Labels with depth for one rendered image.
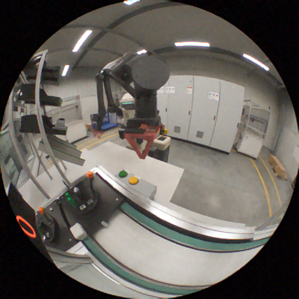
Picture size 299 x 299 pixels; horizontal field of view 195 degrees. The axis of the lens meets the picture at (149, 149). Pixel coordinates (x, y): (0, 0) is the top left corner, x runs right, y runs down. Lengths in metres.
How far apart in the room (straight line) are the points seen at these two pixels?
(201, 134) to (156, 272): 3.05
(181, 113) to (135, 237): 3.00
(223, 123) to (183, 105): 1.37
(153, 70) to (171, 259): 0.47
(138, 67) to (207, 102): 2.84
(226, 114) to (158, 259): 3.08
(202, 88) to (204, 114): 0.78
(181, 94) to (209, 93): 0.86
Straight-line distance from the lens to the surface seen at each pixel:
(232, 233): 0.45
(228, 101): 3.06
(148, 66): 0.15
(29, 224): 0.19
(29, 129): 0.54
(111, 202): 0.36
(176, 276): 0.40
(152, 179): 0.55
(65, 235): 0.43
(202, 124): 2.98
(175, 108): 3.06
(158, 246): 0.36
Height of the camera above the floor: 1.28
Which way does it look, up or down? 30 degrees down
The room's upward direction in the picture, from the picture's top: straight up
